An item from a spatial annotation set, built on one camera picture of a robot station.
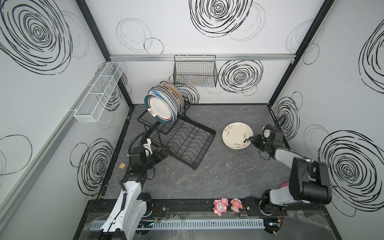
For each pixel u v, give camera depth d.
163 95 0.74
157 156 0.72
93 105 0.73
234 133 0.99
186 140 0.97
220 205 0.72
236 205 0.73
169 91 0.75
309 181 0.44
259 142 0.83
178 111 0.81
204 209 0.75
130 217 0.53
